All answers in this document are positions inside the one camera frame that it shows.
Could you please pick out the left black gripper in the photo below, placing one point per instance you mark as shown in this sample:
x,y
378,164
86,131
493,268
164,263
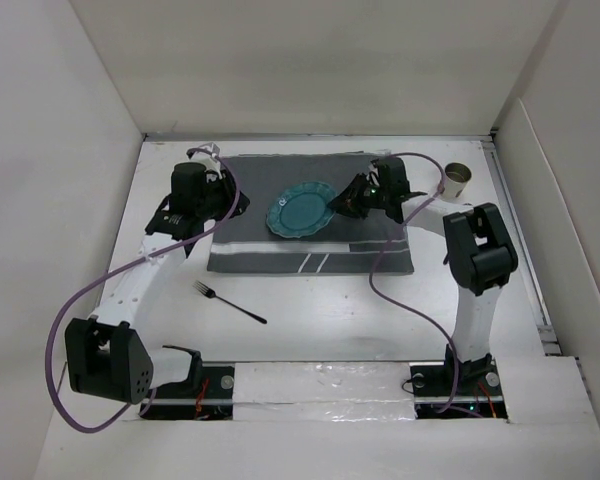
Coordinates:
x,y
224,184

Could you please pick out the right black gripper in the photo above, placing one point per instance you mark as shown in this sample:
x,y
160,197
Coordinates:
x,y
347,202

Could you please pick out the teal scalloped plate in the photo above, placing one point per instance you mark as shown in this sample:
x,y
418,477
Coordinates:
x,y
301,211

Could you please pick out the black fork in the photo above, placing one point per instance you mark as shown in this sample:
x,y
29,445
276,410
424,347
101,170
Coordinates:
x,y
209,293

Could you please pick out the beige metal cup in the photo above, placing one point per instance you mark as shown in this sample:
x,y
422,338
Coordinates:
x,y
457,176

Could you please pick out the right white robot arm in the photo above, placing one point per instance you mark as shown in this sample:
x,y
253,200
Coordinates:
x,y
479,251

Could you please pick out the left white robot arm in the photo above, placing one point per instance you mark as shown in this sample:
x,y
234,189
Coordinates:
x,y
106,355

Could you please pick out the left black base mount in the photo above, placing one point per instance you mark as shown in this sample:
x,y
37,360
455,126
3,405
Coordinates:
x,y
211,399

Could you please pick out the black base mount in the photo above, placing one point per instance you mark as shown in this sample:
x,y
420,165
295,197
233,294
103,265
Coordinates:
x,y
211,399
436,396

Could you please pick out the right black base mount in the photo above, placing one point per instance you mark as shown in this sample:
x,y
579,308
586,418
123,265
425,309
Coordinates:
x,y
436,396

